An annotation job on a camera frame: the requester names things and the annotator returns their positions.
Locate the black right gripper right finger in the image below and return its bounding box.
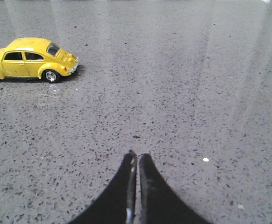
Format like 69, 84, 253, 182
139, 154, 209, 224

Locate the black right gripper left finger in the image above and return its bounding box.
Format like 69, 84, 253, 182
70, 150, 137, 224

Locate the yellow toy beetle car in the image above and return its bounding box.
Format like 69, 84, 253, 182
0, 37, 79, 83

